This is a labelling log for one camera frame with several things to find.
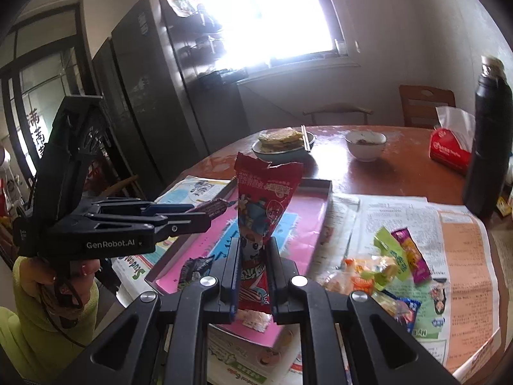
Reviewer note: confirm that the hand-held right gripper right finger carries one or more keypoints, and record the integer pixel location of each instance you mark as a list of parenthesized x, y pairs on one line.
[(273, 284)]

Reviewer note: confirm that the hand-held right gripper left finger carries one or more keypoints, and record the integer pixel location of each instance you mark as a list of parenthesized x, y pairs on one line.
[(234, 288)]

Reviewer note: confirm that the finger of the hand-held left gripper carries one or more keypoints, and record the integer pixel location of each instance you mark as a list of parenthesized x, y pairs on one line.
[(176, 227), (160, 207)]

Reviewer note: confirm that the small dark red packet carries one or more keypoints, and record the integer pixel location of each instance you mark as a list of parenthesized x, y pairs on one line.
[(214, 207)]

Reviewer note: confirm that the pink cardboard box tray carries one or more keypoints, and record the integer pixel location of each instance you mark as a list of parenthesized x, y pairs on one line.
[(296, 224)]

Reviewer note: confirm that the orange snack packet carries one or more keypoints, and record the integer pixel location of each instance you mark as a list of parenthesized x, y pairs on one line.
[(340, 282)]

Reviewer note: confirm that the red cartoon snack packet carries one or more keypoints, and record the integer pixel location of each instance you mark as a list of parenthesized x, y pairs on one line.
[(264, 192)]

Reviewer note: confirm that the green snack packet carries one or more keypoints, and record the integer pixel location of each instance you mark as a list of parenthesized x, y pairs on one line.
[(396, 260)]

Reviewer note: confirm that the person's left forearm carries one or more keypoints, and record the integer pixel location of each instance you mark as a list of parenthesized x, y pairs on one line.
[(36, 329)]

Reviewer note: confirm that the person's left hand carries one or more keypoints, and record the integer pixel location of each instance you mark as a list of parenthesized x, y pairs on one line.
[(86, 268)]

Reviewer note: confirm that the colourful printed newspaper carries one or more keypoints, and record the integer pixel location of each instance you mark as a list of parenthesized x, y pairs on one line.
[(192, 188)]

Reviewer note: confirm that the dark small snack packet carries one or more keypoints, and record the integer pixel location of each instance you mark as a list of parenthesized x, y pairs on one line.
[(192, 268)]

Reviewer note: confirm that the glass sliding door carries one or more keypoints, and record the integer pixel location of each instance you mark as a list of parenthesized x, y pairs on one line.
[(40, 80)]

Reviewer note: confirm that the dark grey refrigerator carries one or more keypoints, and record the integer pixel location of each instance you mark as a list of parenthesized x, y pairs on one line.
[(160, 88)]

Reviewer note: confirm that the grey plate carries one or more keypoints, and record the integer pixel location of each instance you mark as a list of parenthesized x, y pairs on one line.
[(280, 157)]

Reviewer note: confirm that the blue cookie packet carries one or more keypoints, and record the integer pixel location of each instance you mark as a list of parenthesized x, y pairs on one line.
[(404, 308)]

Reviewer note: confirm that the stack of pancakes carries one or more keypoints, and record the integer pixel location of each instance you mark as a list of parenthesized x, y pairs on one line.
[(280, 138)]

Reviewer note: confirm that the purple candy packet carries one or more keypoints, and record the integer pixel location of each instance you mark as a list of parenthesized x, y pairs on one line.
[(417, 260)]

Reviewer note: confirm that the wooden chopsticks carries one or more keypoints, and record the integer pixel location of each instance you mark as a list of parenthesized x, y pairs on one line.
[(305, 138)]

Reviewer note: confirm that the white ceramic bowl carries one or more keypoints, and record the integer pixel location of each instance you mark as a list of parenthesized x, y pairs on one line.
[(366, 150)]

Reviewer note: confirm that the cluttered shelf rack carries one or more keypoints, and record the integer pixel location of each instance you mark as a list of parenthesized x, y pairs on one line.
[(208, 40)]

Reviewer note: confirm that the crumpled bag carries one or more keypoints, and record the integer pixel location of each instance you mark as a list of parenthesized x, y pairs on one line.
[(176, 6)]

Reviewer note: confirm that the red tissue pack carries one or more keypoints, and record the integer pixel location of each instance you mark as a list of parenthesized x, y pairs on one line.
[(447, 150)]

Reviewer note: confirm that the wooden chair with solid back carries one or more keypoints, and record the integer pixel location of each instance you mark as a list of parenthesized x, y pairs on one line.
[(412, 108)]

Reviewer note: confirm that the bright window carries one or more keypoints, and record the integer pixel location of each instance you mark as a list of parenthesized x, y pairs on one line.
[(280, 16)]

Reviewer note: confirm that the small yellow sachet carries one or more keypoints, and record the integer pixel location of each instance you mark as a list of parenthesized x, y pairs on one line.
[(503, 206)]

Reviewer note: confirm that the black thermos bottle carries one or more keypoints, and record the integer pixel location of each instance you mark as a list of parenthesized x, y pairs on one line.
[(487, 148)]

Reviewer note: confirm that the wooden chair with curved rail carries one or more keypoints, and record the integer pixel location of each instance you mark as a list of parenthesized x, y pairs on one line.
[(340, 107)]

